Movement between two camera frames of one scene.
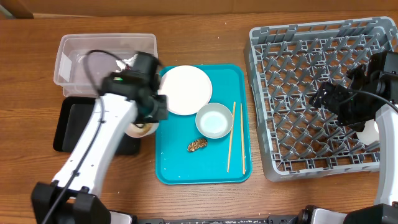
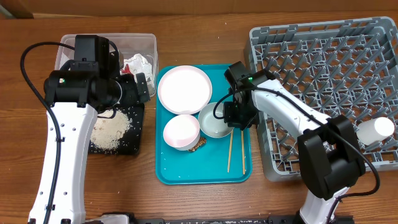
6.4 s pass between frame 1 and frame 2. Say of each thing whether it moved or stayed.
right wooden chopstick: stayed
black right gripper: moved
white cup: stayed
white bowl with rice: moved
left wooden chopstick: stayed
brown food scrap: stayed
